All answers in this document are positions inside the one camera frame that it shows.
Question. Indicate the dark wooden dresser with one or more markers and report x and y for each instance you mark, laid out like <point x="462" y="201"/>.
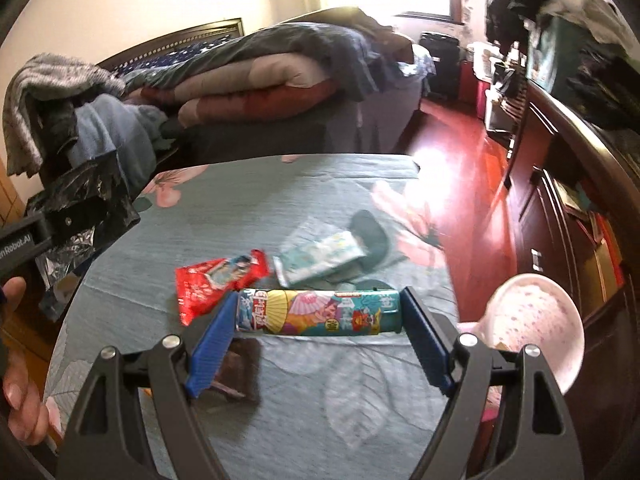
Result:
<point x="575" y="210"/>

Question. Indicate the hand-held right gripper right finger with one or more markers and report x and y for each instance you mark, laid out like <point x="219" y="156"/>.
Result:
<point x="425" y="340"/>

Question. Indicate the pile of white clothes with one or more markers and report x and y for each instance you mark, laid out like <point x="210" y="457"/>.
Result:
<point x="580" y="2"/>

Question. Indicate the dark brown foil packet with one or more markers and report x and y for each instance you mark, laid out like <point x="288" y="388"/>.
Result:
<point x="240" y="367"/>

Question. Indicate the red snack wrapper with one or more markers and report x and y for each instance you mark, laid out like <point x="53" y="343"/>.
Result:
<point x="215" y="280"/>

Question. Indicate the light blue fleece blanket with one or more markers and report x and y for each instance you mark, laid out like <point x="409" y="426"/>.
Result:
<point x="115" y="130"/>

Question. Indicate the folded grey brown quilt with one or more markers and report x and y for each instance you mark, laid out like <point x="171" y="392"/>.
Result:
<point x="250" y="92"/>

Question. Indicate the colourful printed snack can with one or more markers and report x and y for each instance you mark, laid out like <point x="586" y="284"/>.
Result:
<point x="320" y="315"/>

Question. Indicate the navy star print pillow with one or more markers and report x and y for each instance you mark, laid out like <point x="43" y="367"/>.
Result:
<point x="160" y="60"/>

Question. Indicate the black suitcase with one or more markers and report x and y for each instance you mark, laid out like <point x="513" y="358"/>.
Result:
<point x="440" y="65"/>

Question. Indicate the blue duvet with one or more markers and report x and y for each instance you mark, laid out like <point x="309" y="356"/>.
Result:
<point x="300" y="45"/>

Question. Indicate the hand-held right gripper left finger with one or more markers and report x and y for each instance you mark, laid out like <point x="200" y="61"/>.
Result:
<point x="215" y="340"/>

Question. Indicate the dark blue snack bag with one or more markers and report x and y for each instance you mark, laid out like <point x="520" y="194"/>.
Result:
<point x="62" y="265"/>

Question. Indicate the white appliance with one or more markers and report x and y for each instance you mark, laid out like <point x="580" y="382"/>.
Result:
<point x="486" y="60"/>

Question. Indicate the dark wooden bed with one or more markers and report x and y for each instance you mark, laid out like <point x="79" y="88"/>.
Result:
<point x="300" y="135"/>

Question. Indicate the floral green tablecloth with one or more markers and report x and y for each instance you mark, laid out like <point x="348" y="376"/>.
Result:
<point x="300" y="390"/>

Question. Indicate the dark jacket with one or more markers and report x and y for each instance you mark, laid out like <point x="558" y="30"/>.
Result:
<point x="57" y="125"/>

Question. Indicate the green storage box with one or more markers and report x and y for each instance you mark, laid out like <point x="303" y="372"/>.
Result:
<point x="560" y="57"/>

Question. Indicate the teal tissue packet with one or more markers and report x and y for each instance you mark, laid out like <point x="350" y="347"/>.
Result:
<point x="320" y="255"/>

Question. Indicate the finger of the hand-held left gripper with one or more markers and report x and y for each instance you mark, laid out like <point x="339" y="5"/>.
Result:
<point x="70" y="225"/>

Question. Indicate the folded black clothes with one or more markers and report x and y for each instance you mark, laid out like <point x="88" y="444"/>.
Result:
<point x="610" y="97"/>

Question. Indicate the red box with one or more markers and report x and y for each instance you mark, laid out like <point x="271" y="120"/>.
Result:
<point x="472" y="82"/>

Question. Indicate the person's left hand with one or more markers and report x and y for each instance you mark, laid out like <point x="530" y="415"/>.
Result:
<point x="22" y="405"/>

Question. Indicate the black plastic bag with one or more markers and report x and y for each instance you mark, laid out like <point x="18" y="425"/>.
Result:
<point x="90" y="182"/>

